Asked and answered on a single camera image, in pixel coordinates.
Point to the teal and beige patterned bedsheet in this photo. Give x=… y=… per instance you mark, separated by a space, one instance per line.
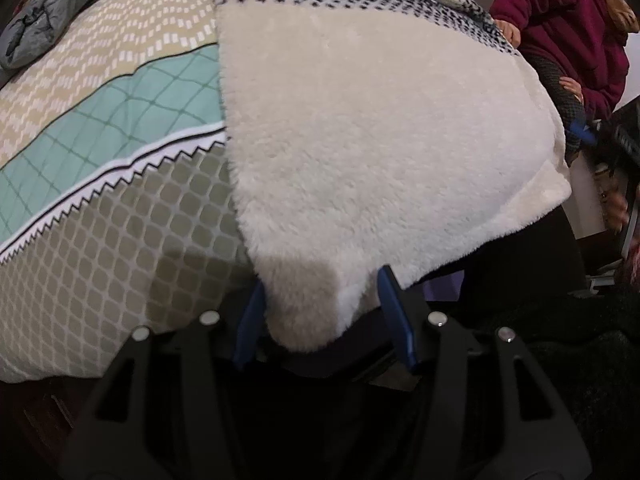
x=100 y=160

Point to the grey cloth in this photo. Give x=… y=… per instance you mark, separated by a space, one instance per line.
x=45 y=15

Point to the person's right hand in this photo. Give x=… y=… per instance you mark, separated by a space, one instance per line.
x=616 y=210

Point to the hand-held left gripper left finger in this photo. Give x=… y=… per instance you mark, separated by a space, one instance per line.
x=247 y=330

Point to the white patterned fleece garment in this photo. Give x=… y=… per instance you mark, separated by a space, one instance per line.
x=375 y=135

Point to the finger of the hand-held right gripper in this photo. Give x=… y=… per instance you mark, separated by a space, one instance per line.
x=582 y=132

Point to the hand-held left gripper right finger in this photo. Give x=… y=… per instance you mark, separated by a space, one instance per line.
x=400 y=325

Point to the purple cloth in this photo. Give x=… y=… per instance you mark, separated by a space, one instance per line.
x=442 y=287

